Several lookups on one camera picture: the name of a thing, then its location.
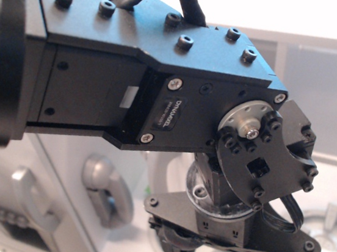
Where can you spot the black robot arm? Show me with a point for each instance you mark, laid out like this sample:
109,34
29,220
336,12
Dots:
151,75

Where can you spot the grey fridge door handle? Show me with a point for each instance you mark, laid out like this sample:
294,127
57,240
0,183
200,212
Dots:
23,181

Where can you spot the grey toy wall phone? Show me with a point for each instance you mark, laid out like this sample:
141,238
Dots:
108,192

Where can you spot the grey toy stove burner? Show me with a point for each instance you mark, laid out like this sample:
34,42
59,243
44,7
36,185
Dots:
321,225

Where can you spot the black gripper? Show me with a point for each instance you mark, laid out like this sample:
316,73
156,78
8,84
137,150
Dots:
188,228

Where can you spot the white toy kitchen cabinet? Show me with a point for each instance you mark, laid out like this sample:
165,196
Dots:
56,161

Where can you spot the grey ice dispenser panel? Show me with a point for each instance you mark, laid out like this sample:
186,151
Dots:
18,227

